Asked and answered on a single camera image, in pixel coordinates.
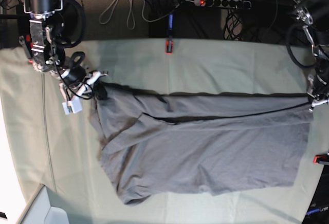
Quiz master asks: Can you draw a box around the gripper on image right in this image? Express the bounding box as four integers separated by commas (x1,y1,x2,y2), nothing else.
307,74,328,113

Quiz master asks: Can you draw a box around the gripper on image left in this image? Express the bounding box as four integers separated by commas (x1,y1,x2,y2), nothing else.
58,70,108,103

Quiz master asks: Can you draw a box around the grey t-shirt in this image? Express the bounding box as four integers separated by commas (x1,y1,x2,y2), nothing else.
90,85,313,205

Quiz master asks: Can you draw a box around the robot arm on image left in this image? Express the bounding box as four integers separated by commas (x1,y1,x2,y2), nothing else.
23,0,107,103

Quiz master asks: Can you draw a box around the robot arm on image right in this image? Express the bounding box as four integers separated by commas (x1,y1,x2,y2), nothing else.
285,0,328,112

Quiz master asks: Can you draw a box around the red clamp top left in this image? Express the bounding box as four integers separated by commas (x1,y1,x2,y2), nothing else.
19,34,33,64

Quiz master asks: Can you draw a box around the red clamp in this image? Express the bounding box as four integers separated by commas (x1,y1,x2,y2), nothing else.
19,34,33,64
166,13,173,54

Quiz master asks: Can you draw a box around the red clamp right edge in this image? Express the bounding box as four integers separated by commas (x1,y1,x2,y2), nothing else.
313,154,329,166

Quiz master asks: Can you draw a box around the green table cloth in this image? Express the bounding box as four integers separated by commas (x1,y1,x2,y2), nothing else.
1,39,328,223

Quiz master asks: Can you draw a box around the red clamp top centre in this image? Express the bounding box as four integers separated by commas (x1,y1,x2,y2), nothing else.
166,13,173,54

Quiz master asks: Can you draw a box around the black power strip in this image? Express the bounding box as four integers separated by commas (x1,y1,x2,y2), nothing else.
193,0,252,10

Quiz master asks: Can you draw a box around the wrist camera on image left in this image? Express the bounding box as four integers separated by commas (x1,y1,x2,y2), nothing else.
62,99,82,115

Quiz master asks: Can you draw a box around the white looped cable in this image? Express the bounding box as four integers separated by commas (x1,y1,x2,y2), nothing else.
77,0,137,31

